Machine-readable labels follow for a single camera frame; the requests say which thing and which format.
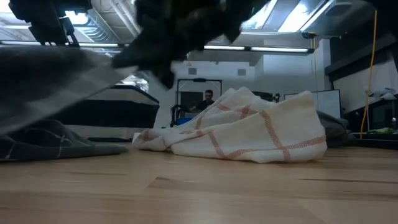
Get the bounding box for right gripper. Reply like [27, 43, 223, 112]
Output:
[111, 0, 271, 90]

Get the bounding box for dark grey checked towel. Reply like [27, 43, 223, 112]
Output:
[0, 46, 139, 163]

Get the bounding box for white red-checked towel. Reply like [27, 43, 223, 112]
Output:
[132, 86, 328, 164]

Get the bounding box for person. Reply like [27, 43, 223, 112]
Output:
[188, 89, 216, 113]

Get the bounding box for long ceiling strip light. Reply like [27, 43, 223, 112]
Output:
[0, 40, 130, 49]
[203, 44, 315, 54]

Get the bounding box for bright ceiling light panel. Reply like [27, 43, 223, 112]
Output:
[276, 0, 336, 34]

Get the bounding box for white board panel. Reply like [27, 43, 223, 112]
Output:
[284, 89, 342, 119]

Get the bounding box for green object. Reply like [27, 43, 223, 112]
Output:
[366, 126, 398, 136]

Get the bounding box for black rectangular rig frame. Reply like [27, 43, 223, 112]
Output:
[176, 77, 223, 105]

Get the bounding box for yellow cable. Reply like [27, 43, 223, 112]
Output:
[359, 9, 379, 140]

